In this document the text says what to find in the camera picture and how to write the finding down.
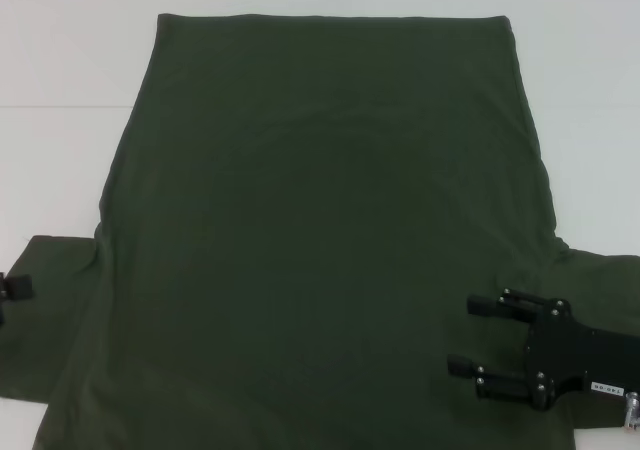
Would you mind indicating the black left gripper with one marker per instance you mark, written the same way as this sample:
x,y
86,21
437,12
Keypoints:
x,y
1,316

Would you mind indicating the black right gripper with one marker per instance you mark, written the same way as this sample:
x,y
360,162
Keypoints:
x,y
585,355

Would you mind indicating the dark green t-shirt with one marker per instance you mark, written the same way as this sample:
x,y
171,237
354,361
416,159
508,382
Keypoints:
x,y
320,195

